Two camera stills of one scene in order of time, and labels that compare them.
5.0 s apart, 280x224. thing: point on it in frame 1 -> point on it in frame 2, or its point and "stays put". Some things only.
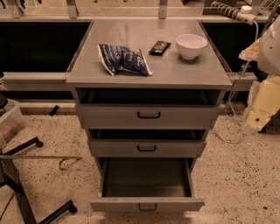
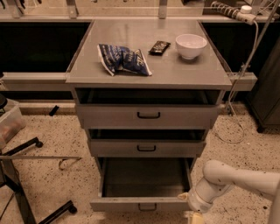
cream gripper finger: x=251 y=52 -> x=198 y=218
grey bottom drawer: x=145 y=185 stays put
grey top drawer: x=143 y=108 stays put
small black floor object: x=54 y=110 stays put
